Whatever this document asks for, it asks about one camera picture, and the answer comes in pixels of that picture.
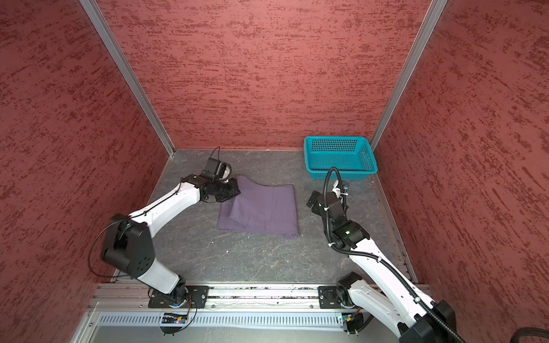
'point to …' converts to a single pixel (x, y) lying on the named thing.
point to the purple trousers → (260, 208)
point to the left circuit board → (170, 318)
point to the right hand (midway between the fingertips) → (321, 200)
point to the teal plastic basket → (353, 156)
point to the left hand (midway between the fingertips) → (239, 195)
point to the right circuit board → (354, 321)
